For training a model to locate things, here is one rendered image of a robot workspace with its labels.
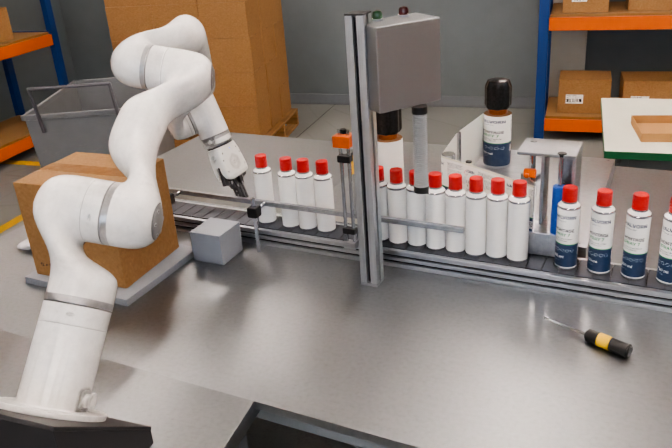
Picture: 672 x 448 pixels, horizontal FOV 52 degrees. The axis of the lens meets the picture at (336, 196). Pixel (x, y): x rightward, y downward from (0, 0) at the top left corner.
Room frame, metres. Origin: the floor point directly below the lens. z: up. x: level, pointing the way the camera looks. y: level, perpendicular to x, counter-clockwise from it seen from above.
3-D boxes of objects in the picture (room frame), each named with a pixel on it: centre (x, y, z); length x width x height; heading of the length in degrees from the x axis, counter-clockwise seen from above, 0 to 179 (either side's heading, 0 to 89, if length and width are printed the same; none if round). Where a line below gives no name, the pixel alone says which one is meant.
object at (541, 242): (1.57, -0.52, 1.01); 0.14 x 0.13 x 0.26; 62
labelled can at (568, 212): (1.46, -0.54, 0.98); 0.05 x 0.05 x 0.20
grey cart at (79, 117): (3.99, 1.32, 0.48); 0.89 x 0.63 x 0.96; 179
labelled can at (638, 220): (1.39, -0.67, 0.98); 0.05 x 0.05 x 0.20
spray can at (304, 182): (1.78, 0.08, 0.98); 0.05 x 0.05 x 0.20
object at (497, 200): (1.54, -0.39, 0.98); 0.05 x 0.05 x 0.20
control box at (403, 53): (1.56, -0.16, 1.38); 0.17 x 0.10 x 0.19; 117
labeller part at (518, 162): (2.14, -0.54, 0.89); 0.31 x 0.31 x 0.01
